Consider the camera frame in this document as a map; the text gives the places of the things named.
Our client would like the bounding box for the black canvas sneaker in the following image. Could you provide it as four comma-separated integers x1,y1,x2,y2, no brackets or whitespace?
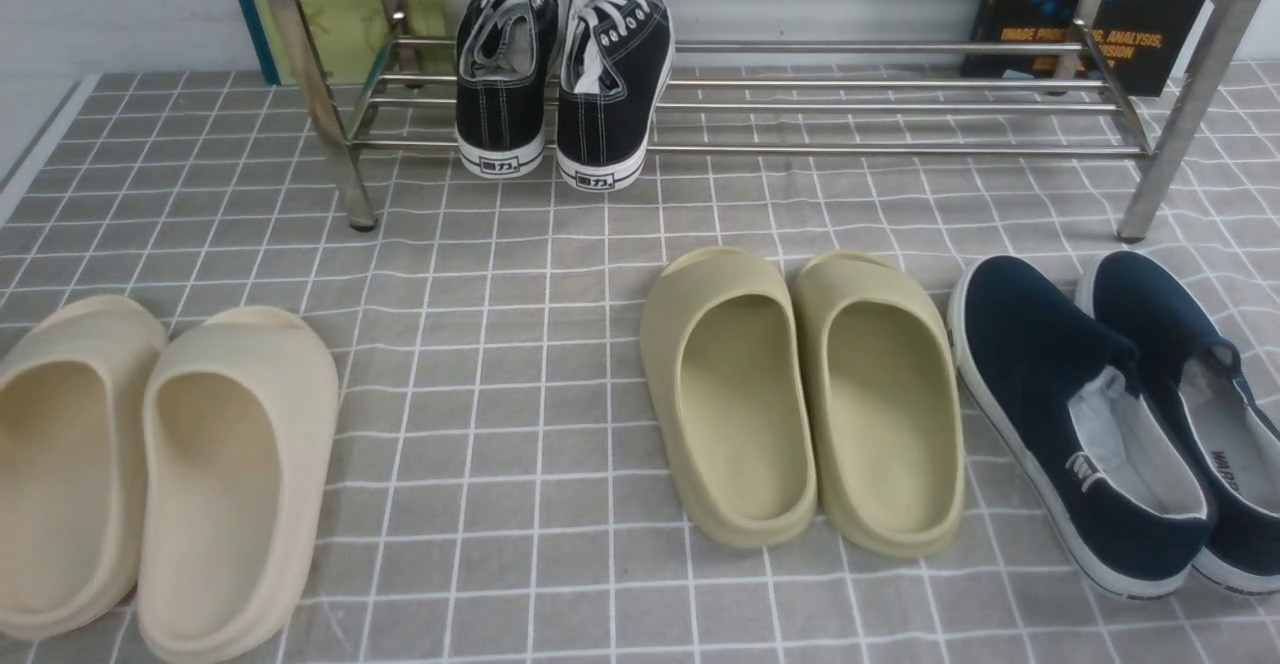
556,0,675,193
454,0,561,180

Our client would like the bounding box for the steel shoe rack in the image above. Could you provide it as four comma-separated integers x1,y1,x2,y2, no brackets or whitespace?
268,0,1262,243

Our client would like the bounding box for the navy slip-on shoe left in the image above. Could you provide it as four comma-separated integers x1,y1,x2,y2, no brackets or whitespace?
947,255,1216,600

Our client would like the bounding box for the navy slip-on shoe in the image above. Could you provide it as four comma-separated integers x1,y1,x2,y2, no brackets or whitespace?
1075,251,1279,596
947,255,1216,600

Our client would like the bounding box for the navy slip-on shoe right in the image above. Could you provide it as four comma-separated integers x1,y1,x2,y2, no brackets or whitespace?
1075,251,1279,596

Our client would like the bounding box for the olive slipper left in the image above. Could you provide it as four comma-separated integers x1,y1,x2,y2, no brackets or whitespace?
637,246,817,548

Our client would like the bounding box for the olive slipper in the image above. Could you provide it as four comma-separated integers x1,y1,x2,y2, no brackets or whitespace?
637,246,817,548
792,249,965,559

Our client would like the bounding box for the grey checked tablecloth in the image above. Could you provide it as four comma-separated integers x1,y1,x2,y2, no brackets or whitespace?
3,72,1277,663

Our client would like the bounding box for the olive slipper right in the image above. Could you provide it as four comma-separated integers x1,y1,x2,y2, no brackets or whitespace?
792,249,965,559

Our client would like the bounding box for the blue and yellow book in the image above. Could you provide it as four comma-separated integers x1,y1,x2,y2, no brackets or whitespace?
238,0,451,87

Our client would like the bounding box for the cream slipper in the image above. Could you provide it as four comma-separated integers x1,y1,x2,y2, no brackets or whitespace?
137,304,340,663
1,296,169,640

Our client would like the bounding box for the black image processing book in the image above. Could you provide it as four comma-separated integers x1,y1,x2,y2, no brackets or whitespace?
960,0,1204,96

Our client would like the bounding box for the cream slipper far left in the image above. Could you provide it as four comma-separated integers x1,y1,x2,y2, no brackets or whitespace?
1,296,169,640

